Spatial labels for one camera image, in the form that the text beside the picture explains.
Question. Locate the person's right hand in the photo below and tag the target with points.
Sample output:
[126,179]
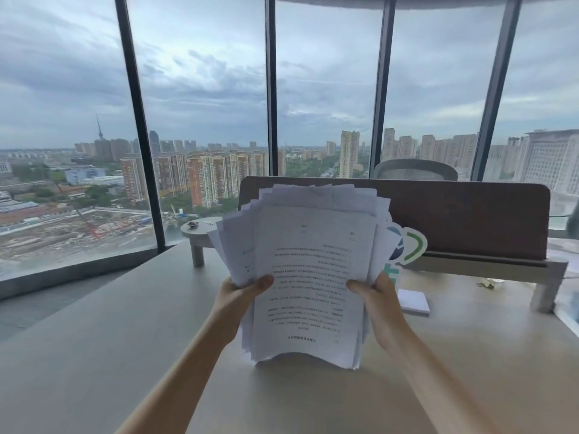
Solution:
[384,311]

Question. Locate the person's left hand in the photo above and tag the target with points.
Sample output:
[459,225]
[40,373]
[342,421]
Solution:
[230,305]

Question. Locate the person's right thumb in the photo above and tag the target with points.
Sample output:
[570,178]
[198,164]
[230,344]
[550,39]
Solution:
[359,288]

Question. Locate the person's left thumb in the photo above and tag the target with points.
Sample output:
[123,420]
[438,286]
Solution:
[258,287]

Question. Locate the stack of printed white papers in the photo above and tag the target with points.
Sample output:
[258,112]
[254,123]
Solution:
[307,266]

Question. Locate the person's left forearm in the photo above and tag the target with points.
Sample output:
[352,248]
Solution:
[181,379]

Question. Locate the person's right forearm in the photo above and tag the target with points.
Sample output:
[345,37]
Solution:
[434,384]

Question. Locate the white sticky note pad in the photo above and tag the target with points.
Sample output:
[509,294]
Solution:
[413,301]

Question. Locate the green and white mug-shaped sign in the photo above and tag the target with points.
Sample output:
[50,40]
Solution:
[409,246]

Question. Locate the black binder clips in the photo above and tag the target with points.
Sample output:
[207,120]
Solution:
[195,224]

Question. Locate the beige desk riser shelf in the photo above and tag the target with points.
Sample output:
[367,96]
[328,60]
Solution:
[475,266]

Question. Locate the brown desk divider panel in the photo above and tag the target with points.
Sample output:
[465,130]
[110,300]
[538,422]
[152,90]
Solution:
[466,216]

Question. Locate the yellow-green binder clip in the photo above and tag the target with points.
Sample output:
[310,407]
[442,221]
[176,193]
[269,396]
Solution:
[487,283]

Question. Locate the grey mesh office chair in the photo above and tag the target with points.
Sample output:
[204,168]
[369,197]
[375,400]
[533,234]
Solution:
[416,170]

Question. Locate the dark window frame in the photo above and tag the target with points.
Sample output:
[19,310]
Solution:
[271,85]

